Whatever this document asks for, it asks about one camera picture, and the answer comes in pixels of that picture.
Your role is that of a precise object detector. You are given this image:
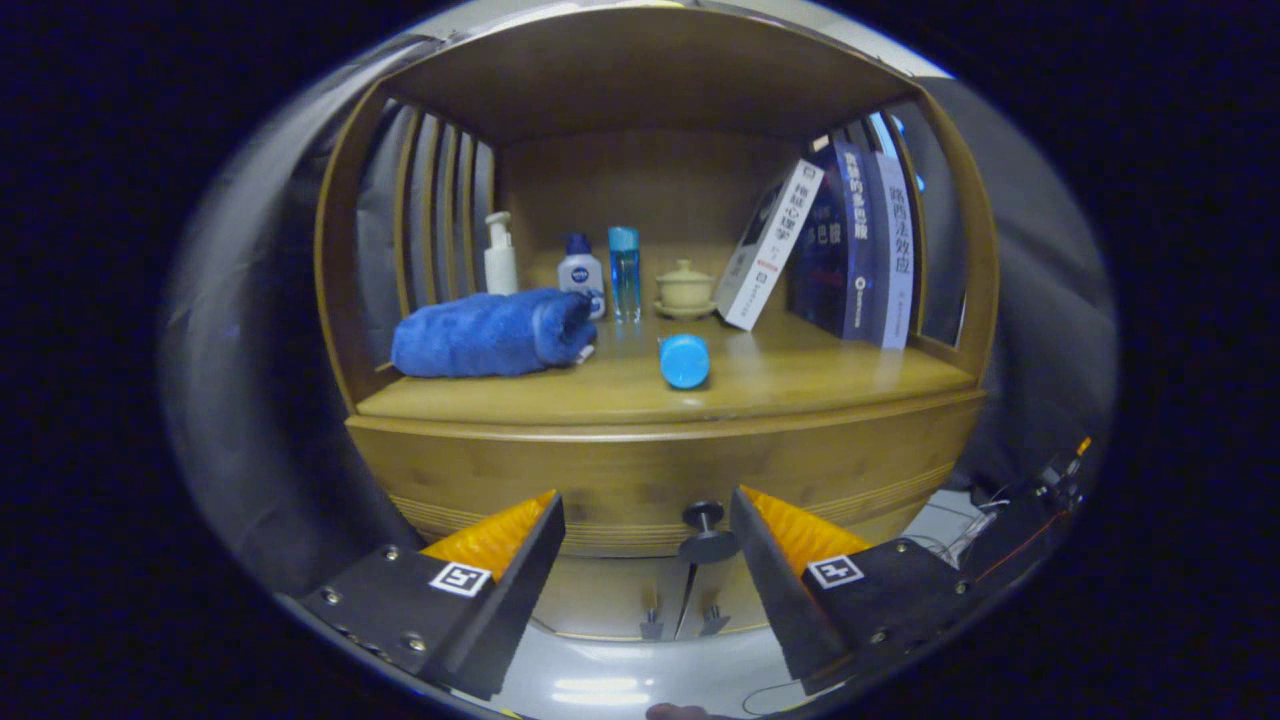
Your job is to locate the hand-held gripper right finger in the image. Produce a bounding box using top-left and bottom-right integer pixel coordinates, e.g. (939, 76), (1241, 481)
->
(729, 487), (991, 696)

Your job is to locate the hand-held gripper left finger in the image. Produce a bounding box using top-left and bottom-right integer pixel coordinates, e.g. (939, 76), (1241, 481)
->
(275, 493), (566, 703)

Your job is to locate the black round drawer knob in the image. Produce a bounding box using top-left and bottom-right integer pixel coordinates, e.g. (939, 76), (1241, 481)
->
(678, 501), (743, 565)

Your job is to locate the wooden drawer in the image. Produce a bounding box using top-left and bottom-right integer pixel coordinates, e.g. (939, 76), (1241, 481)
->
(345, 390), (986, 559)

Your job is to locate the blue tube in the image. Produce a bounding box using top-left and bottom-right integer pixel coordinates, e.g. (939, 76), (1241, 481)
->
(658, 333), (712, 390)

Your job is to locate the wooden cabinet door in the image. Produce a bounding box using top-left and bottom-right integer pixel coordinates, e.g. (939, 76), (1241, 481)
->
(530, 555), (691, 641)
(680, 560), (771, 638)

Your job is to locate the wooden countertop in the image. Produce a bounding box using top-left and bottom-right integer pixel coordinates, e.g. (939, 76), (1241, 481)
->
(355, 305), (979, 426)

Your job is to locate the wooden cabinet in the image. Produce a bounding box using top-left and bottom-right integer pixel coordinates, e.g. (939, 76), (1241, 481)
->
(313, 5), (1001, 641)

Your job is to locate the black equipment with orange part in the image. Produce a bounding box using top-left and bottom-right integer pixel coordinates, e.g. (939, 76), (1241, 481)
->
(940, 435), (1096, 601)

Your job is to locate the blue rolled towel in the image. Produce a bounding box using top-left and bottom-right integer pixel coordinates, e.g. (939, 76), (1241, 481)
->
(390, 288), (599, 379)

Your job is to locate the beige lidded teacup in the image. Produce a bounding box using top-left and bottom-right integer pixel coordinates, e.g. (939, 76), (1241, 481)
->
(654, 259), (718, 321)

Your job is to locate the white bottle with blue cap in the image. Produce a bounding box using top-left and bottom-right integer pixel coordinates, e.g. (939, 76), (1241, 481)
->
(557, 233), (607, 321)

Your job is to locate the white pump bottle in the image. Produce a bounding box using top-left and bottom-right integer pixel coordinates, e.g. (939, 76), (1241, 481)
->
(484, 211), (519, 296)

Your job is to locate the clear blue bottle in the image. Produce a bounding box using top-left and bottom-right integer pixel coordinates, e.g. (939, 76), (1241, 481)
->
(608, 226), (642, 324)

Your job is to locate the white book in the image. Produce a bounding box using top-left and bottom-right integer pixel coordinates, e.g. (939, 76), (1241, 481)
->
(715, 159), (826, 332)

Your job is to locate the dark blue book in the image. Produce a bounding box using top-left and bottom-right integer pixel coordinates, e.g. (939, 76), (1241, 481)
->
(788, 140), (876, 341)

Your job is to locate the pale grey book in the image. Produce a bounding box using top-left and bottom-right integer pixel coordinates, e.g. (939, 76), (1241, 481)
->
(868, 150), (916, 350)

